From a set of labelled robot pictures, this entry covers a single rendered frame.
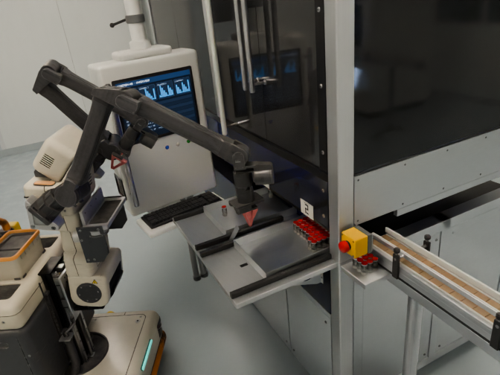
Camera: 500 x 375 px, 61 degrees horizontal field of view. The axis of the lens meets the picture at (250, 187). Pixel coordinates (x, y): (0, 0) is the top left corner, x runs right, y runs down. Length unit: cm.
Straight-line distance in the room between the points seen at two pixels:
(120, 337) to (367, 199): 143
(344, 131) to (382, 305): 80
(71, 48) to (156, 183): 457
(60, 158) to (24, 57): 499
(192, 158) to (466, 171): 129
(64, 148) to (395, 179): 117
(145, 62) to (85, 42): 456
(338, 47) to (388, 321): 116
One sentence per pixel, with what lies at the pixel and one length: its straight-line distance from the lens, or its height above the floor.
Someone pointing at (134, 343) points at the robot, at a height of 28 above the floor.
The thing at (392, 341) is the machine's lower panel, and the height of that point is 36.
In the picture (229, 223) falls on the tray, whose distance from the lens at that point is 186.
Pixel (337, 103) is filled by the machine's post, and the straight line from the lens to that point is 131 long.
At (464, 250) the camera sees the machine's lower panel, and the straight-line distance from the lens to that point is 208.
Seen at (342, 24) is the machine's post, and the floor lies 168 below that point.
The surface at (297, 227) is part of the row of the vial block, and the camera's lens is 171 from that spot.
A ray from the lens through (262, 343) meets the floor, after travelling 253.
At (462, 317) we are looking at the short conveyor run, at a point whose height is 91.
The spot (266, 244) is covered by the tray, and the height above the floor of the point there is 88.
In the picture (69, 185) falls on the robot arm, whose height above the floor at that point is 128.
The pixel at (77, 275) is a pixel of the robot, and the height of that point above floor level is 82.
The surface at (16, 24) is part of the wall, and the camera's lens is 658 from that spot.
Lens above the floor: 180
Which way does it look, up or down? 25 degrees down
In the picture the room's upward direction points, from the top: 6 degrees counter-clockwise
